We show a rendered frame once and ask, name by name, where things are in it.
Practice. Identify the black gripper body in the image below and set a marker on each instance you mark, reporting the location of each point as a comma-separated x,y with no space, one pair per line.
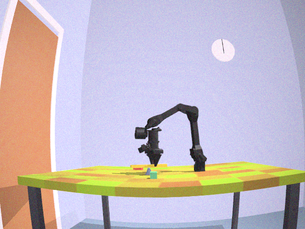
154,143

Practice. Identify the small green cube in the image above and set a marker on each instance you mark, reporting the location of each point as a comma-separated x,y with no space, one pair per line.
153,174

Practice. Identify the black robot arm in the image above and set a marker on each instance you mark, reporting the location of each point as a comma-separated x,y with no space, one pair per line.
196,151

